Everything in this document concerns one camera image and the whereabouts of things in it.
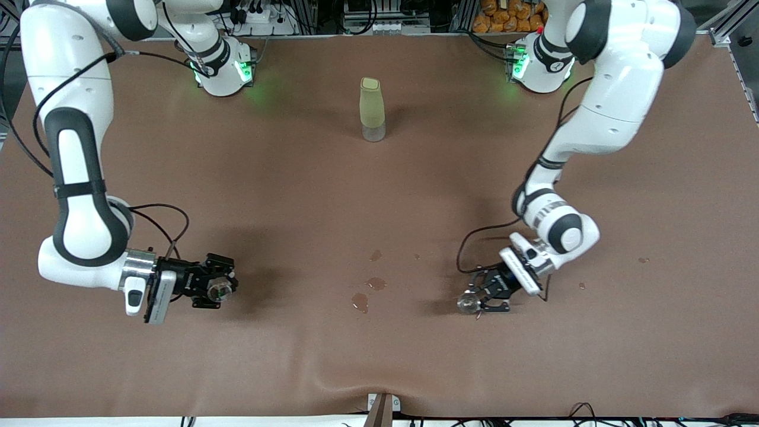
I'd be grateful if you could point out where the small clear glass cup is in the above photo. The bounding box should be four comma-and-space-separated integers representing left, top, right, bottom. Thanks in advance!
208, 276, 234, 302

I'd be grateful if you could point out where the steel double-cone jigger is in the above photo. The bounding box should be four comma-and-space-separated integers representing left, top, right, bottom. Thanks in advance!
457, 289, 482, 315

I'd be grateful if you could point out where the brown table mat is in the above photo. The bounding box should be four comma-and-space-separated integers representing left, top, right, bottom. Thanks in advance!
0, 36, 759, 419

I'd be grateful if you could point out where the yellow-green bottle with clear base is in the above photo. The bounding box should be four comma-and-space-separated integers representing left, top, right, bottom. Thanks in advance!
359, 77, 387, 143

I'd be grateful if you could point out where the white power strip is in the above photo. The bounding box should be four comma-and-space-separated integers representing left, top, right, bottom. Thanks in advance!
228, 5, 297, 36

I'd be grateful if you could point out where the orange snack packets pile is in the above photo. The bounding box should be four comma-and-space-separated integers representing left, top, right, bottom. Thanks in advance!
473, 0, 549, 34

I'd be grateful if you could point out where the grey electronics box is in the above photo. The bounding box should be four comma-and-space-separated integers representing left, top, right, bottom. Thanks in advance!
343, 0, 432, 35

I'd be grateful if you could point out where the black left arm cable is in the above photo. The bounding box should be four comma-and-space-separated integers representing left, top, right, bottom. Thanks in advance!
455, 76, 595, 302

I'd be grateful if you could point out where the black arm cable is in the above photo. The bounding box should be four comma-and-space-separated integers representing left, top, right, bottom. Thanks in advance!
455, 76, 595, 302
0, 18, 190, 262

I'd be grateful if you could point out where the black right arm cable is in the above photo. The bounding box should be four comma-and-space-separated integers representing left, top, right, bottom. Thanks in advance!
0, 18, 190, 262

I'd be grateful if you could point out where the metal table edge bracket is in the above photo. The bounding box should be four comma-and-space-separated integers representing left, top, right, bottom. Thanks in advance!
366, 392, 402, 427

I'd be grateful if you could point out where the aluminium frame profile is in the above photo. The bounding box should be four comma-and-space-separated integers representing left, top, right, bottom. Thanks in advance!
699, 0, 759, 125

